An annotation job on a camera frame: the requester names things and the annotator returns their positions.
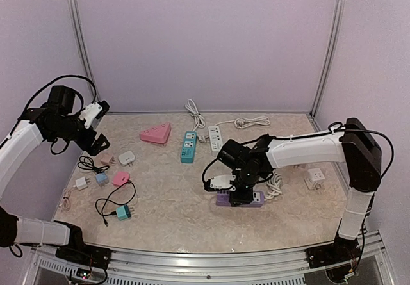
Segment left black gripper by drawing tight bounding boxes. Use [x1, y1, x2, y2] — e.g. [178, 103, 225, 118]
[50, 112, 110, 156]

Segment beige pink charger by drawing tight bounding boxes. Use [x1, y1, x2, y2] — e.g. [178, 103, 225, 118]
[101, 154, 116, 167]

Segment purple power strip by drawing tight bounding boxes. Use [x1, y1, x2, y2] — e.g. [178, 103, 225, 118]
[216, 190, 265, 208]

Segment white power strip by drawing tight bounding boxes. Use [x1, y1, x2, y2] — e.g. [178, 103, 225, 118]
[208, 126, 224, 157]

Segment white cube socket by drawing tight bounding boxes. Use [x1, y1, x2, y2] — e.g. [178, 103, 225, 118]
[304, 168, 325, 190]

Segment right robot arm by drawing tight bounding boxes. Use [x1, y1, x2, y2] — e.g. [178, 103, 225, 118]
[202, 118, 390, 262]

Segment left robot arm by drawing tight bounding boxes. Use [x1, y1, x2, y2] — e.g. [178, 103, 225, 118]
[1, 74, 110, 263]

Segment white square adapter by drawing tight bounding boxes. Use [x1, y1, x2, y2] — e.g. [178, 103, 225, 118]
[118, 151, 135, 167]

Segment blue charger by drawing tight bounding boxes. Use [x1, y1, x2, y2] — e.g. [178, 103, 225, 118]
[95, 172, 109, 186]

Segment pink square adapter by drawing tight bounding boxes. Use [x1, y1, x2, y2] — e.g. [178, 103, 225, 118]
[112, 172, 130, 187]

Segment small white charger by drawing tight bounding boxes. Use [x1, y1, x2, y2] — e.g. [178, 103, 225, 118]
[74, 177, 89, 191]

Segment pink triangular power strip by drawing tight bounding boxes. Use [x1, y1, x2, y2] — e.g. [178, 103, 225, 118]
[139, 122, 172, 146]

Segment teal power strip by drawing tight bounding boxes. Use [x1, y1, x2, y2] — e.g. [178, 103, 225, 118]
[180, 131, 197, 164]

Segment teal charger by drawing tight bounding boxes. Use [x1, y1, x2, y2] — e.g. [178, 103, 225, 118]
[115, 204, 135, 221]

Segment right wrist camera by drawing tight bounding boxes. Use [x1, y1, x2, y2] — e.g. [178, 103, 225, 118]
[204, 174, 236, 192]

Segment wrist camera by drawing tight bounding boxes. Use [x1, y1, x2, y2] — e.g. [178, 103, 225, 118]
[204, 174, 236, 192]
[79, 100, 110, 129]

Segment black usb cable coiled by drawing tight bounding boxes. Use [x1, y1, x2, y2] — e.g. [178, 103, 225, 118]
[78, 156, 110, 174]

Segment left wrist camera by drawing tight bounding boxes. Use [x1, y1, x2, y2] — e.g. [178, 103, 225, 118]
[79, 100, 110, 129]

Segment white pink cable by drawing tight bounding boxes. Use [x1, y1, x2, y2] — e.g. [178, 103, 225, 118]
[59, 187, 76, 213]

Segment long black cable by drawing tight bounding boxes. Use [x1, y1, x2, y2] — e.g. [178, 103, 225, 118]
[95, 181, 138, 227]

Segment aluminium front rail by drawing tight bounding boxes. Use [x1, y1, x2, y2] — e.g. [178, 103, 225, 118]
[18, 231, 398, 284]

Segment teal strip white cord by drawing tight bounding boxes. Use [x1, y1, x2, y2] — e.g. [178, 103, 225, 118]
[184, 98, 208, 144]

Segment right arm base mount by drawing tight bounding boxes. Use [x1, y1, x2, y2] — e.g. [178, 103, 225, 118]
[306, 237, 361, 269]

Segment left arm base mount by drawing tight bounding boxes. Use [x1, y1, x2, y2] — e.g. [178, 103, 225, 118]
[55, 245, 112, 269]

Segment left aluminium post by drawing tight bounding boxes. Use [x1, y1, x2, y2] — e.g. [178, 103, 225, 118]
[67, 0, 101, 101]

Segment aluminium post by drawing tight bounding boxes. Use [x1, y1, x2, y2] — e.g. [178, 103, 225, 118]
[67, 0, 101, 101]
[309, 0, 345, 120]

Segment right aluminium post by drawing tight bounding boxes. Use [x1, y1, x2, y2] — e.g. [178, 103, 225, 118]
[309, 0, 345, 120]

